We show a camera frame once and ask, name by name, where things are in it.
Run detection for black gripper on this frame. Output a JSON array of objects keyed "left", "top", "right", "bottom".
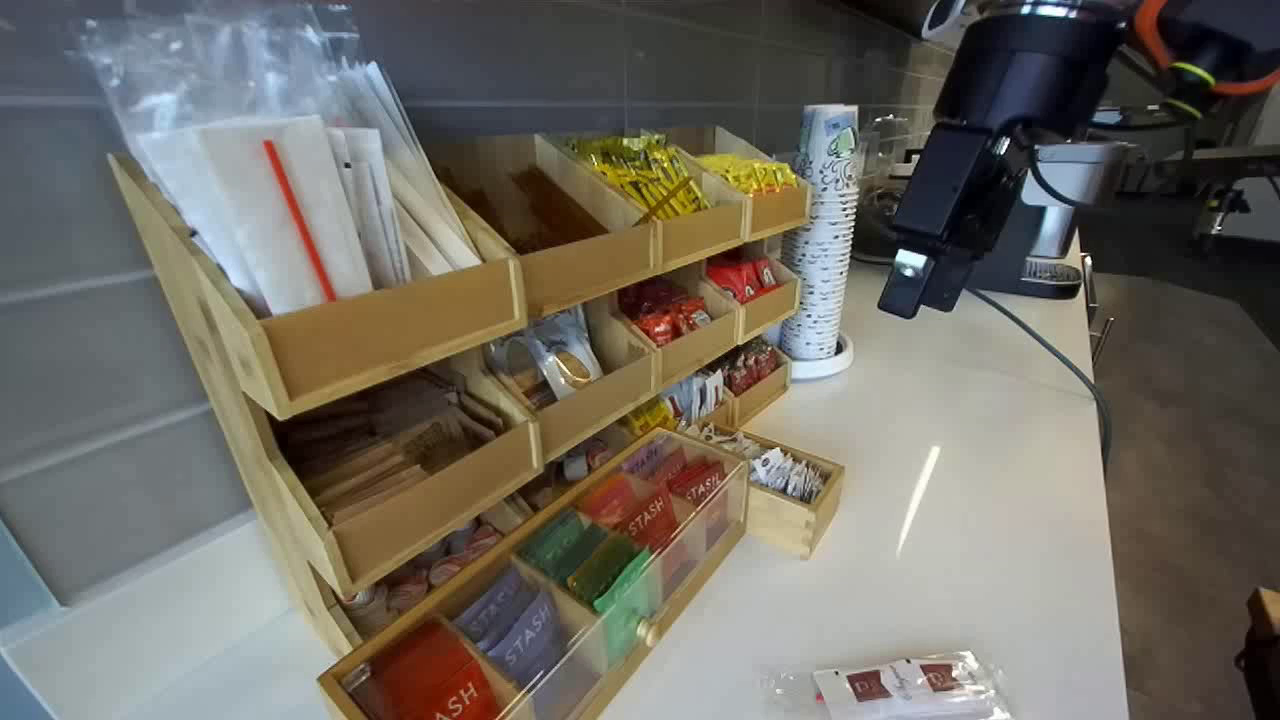
[{"left": 877, "top": 119, "right": 1040, "bottom": 319}]

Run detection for clear plastic packet red print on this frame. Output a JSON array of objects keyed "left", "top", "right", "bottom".
[{"left": 770, "top": 649, "right": 1017, "bottom": 720}]

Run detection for wooden tiered condiment rack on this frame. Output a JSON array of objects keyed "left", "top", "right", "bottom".
[{"left": 106, "top": 125, "right": 816, "bottom": 655}]

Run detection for stack of printed paper cups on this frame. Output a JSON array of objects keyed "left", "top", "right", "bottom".
[{"left": 778, "top": 102, "right": 870, "bottom": 365}]

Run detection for white round cup holder base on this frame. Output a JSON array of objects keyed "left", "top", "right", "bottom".
[{"left": 786, "top": 331, "right": 857, "bottom": 386}]

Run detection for white and black coffee machine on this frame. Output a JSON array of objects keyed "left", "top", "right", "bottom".
[{"left": 974, "top": 138, "right": 1132, "bottom": 301}]

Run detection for red condiment packets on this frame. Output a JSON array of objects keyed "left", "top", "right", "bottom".
[
  {"left": 701, "top": 250, "right": 789, "bottom": 310},
  {"left": 617, "top": 276, "right": 717, "bottom": 353}
]

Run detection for dark red sachets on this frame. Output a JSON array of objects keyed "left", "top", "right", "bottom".
[{"left": 717, "top": 336, "right": 789, "bottom": 402}]

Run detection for plain yellow sweetener packets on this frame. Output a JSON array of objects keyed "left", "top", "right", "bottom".
[{"left": 693, "top": 148, "right": 804, "bottom": 199}]

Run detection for white sugar packets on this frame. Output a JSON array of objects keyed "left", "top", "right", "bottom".
[{"left": 744, "top": 446, "right": 833, "bottom": 509}]

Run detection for white sachets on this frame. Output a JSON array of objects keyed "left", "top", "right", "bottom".
[{"left": 664, "top": 368, "right": 732, "bottom": 430}]

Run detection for small open wooden box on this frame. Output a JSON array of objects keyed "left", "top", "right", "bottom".
[{"left": 726, "top": 432, "right": 854, "bottom": 562}]

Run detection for yellow sweetener packets with print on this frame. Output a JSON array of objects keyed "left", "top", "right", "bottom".
[{"left": 565, "top": 129, "right": 717, "bottom": 226}]

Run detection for red tea bag packets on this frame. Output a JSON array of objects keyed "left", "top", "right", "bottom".
[{"left": 578, "top": 473, "right": 689, "bottom": 553}]

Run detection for clear wrapped packets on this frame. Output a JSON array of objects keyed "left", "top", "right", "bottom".
[{"left": 484, "top": 310, "right": 607, "bottom": 411}]

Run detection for green tea bag packets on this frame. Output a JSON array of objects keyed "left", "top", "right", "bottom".
[{"left": 515, "top": 512, "right": 664, "bottom": 622}]

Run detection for dark brown furniture piece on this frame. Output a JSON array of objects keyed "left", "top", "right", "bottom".
[{"left": 1235, "top": 585, "right": 1280, "bottom": 720}]

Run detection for grey purple tea bag packets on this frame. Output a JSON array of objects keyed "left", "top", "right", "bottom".
[{"left": 453, "top": 564, "right": 574, "bottom": 684}]

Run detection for red straw in paper sleeve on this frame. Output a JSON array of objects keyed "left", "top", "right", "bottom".
[{"left": 256, "top": 138, "right": 339, "bottom": 310}]

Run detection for orange tea bag packets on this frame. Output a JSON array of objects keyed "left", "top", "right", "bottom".
[{"left": 365, "top": 622, "right": 504, "bottom": 720}]

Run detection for clear plastic bag of straws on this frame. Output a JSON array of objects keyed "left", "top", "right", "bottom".
[{"left": 73, "top": 5, "right": 484, "bottom": 318}]

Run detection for thick dark power cable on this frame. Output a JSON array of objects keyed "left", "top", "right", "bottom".
[{"left": 964, "top": 285, "right": 1115, "bottom": 449}]

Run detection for orange robot cable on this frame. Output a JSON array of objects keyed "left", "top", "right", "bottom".
[{"left": 1132, "top": 0, "right": 1280, "bottom": 102}]

